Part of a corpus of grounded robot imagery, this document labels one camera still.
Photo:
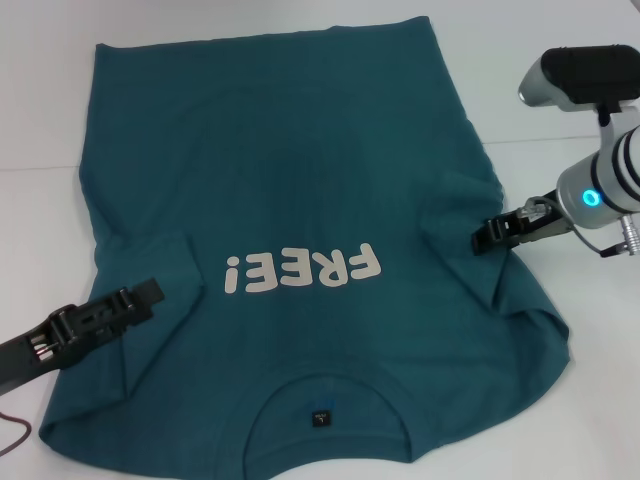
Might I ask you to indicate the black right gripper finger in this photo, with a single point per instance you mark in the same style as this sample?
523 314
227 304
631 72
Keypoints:
500 232

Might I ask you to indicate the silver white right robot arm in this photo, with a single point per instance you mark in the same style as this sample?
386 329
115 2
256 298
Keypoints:
605 175

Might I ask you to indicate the teal t-shirt with FREE print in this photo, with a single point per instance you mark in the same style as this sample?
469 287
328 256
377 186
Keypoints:
310 175

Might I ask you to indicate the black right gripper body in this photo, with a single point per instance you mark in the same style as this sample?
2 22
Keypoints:
547 222

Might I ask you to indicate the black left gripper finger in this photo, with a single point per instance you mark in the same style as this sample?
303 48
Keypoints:
145 300

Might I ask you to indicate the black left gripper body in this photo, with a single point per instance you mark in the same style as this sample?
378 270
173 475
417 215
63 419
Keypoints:
60 335

